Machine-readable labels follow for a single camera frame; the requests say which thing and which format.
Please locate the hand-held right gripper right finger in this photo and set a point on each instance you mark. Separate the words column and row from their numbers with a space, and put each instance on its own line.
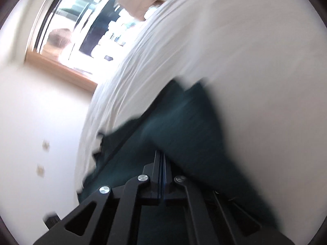
column 170, row 190

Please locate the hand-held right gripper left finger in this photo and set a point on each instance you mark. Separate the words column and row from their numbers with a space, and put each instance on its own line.
column 153, row 183

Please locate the dark green sweater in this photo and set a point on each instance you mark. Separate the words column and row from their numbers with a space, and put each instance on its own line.
column 178, row 132

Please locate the beige curtain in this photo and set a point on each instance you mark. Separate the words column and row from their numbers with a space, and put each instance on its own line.
column 63, row 72

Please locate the hanging dark pants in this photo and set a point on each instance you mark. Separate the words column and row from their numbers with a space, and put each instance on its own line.
column 99, row 30

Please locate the bed with white sheet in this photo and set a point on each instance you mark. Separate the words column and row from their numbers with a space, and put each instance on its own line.
column 242, row 43

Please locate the hanging floral garment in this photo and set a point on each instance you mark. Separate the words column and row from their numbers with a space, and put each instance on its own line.
column 59, row 40

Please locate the window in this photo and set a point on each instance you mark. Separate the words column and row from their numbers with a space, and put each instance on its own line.
column 89, row 17

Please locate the white wall socket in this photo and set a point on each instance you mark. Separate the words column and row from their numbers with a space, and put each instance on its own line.
column 46, row 145
column 39, row 170

